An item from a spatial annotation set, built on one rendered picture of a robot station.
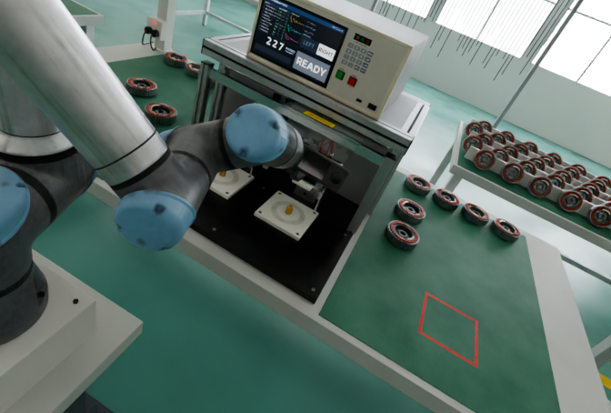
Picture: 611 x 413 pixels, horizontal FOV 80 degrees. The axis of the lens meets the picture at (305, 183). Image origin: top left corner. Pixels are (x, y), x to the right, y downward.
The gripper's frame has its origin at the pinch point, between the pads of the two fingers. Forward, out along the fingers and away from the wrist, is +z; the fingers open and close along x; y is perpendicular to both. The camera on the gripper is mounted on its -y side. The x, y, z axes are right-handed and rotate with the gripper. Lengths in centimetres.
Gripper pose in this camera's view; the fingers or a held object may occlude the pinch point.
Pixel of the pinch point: (312, 164)
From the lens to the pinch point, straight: 80.3
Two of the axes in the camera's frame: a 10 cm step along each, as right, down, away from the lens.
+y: -8.6, -4.7, 1.9
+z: 1.9, 0.5, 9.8
